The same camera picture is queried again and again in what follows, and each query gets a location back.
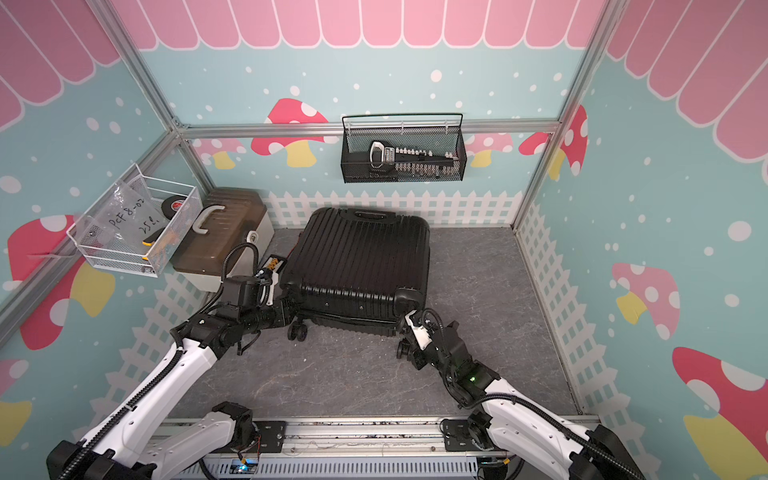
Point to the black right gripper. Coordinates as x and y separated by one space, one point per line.
416 354

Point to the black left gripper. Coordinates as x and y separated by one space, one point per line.
279 319

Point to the black hard-shell suitcase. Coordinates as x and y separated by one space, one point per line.
359 269

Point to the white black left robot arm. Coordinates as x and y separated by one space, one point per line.
119 447

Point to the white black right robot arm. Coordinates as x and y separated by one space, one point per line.
502 418

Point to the black parallel charging board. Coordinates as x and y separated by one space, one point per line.
274 264

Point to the white box with brown lid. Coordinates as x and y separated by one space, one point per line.
230 216

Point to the yellow black tool in bin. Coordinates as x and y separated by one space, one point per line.
152 239

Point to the black tape roll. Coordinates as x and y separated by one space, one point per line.
171 205

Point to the socket wrench set in basket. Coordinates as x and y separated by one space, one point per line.
384 159

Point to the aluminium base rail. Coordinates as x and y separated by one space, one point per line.
370 447

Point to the clear plastic wall bin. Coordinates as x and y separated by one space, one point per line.
109 234

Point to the black wire mesh wall basket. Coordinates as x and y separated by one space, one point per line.
406 147

